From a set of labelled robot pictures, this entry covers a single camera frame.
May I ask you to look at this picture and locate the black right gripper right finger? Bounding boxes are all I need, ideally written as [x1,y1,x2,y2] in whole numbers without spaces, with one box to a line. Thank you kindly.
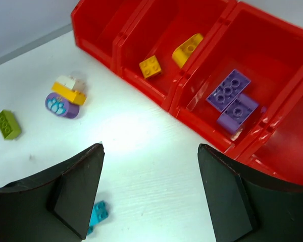
[197,144,303,241]

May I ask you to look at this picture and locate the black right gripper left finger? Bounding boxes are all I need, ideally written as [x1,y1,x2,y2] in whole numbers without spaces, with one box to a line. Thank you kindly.
[0,143,105,241]

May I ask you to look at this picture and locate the purple half-round lego brick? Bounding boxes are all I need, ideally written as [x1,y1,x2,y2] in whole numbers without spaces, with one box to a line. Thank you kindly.
[217,93,259,135]

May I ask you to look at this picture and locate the green long lego brick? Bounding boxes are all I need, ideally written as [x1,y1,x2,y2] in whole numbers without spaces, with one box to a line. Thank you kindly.
[0,109,22,140]

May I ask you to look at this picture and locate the purple rectangular lego brick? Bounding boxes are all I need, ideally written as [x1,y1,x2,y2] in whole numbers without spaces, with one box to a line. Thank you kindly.
[207,69,251,112]

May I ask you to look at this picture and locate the orange curved lego brick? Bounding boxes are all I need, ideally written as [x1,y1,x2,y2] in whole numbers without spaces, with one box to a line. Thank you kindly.
[172,33,204,68]

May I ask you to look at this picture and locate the cyan green lego cluster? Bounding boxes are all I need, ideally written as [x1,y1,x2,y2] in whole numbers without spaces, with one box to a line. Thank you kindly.
[87,201,109,235]

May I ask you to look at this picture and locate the purple yellow white lego stack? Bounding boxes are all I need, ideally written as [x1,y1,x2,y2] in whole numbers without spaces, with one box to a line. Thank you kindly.
[44,75,87,119]

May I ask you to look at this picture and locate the red divided bin tray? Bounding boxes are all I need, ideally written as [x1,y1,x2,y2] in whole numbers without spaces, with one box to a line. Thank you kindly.
[71,1,303,185]

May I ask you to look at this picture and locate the orange square lego brick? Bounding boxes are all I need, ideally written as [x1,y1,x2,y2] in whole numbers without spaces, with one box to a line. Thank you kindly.
[139,55,162,79]

